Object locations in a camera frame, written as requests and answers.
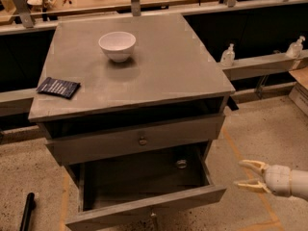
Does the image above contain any cardboard box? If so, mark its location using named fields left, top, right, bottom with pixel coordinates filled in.
left=289, top=66, right=308, bottom=116

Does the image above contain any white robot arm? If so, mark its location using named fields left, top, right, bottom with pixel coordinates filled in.
left=234, top=160, right=308, bottom=201

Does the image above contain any open grey middle drawer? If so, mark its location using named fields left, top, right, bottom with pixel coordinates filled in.
left=66, top=142, right=226, bottom=231

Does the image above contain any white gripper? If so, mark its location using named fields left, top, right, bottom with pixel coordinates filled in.
left=234, top=160, right=291, bottom=197

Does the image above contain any grey wooden drawer cabinet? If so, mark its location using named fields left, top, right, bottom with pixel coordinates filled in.
left=28, top=13, right=236, bottom=231

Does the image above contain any white ceramic bowl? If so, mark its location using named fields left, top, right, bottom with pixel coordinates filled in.
left=98, top=32, right=137, bottom=63

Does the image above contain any crushed green can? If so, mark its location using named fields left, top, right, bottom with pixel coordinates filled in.
left=175, top=159, right=188, bottom=169

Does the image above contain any dark blue snack packet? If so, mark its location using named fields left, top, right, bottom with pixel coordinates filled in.
left=37, top=77, right=81, bottom=99

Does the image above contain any grey top drawer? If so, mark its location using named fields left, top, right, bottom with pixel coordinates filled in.
left=46, top=114, right=224, bottom=165

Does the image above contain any black cylindrical bar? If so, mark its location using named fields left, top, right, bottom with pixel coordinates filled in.
left=19, top=192, right=36, bottom=231

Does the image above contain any clear sanitizer pump bottle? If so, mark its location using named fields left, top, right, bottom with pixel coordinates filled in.
left=220, top=43, right=235, bottom=66

